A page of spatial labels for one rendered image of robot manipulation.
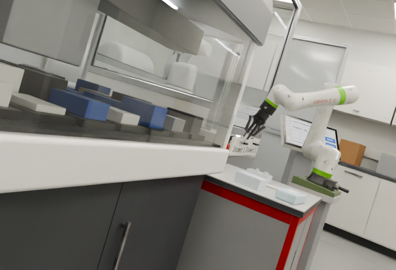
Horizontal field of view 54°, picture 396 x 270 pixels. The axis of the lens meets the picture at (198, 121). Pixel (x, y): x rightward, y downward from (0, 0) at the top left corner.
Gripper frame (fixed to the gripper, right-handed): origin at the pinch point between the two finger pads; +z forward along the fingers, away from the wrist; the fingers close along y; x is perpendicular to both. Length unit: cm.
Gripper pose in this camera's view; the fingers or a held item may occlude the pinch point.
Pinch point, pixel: (245, 138)
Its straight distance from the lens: 244.5
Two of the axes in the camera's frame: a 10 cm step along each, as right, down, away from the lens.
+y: 7.1, 5.9, -3.7
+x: 4.0, 0.9, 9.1
